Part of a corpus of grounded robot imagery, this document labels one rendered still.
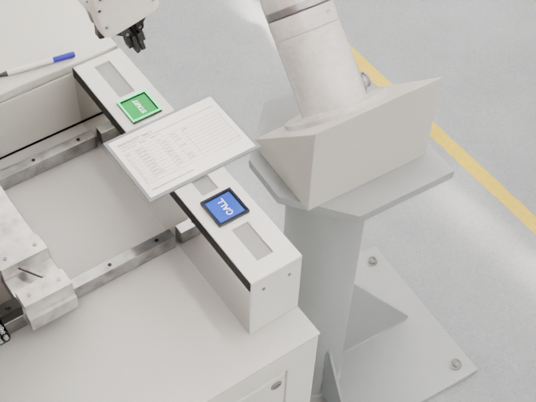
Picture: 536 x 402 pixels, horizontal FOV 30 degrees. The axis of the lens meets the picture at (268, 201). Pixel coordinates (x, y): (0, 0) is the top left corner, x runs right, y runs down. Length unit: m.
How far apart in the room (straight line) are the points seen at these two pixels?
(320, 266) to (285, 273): 0.48
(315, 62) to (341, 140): 0.15
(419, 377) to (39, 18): 1.26
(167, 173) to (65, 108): 0.32
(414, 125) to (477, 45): 1.61
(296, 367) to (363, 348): 0.90
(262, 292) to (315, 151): 0.26
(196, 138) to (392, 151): 0.35
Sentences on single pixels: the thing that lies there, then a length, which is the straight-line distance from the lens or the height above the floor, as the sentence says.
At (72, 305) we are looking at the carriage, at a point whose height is 0.87.
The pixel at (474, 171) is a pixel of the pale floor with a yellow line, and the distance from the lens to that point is 2.95.
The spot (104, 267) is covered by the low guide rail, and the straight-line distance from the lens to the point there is 1.63.
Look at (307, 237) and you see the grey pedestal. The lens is 1.93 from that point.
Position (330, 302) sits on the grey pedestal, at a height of 0.42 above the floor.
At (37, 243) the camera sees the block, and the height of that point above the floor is 0.91.
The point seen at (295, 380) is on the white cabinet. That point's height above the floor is 0.71.
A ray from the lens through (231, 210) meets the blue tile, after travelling 1.55.
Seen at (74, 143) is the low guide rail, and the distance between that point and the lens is 1.81.
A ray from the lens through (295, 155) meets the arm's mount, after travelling 1.68.
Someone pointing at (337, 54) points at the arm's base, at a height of 1.02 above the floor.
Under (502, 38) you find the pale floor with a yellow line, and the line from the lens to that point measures 3.39.
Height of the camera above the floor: 2.17
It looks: 51 degrees down
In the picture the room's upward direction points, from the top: 3 degrees clockwise
